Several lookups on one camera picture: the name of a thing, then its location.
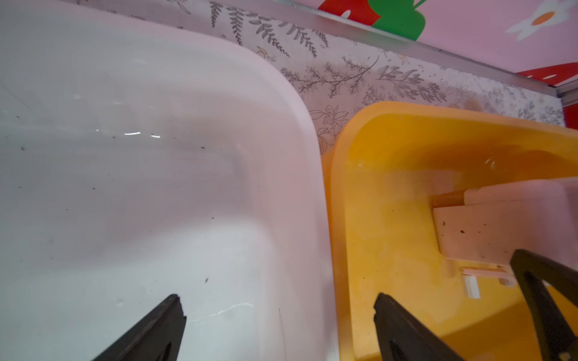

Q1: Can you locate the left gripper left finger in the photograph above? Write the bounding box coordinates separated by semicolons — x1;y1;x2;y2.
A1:
95;294;187;361

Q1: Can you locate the pink sharpener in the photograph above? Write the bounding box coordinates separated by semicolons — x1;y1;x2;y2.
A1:
432;177;577;299

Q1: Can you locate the white plastic storage tray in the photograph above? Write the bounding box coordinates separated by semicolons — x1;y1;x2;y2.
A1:
1;1;339;360

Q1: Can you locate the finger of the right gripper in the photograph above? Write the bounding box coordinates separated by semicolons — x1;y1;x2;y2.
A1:
510;249;577;360

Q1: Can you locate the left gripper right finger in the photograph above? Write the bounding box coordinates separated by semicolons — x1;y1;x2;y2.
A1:
373;293;462;360

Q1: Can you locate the yellow plastic storage tray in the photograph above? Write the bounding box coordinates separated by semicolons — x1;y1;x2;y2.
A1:
322;102;577;360

